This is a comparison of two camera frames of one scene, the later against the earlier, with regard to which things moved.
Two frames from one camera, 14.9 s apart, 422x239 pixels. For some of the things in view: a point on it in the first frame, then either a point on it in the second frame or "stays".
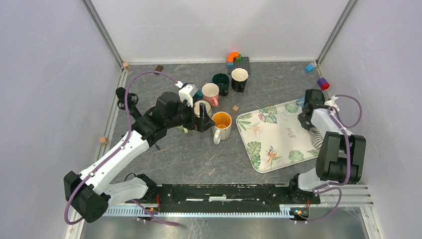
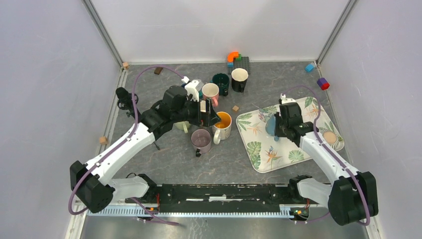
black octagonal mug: [239, 77] stays
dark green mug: [222, 81] stays
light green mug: [182, 128] stays
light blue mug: [300, 102] to [270, 127]
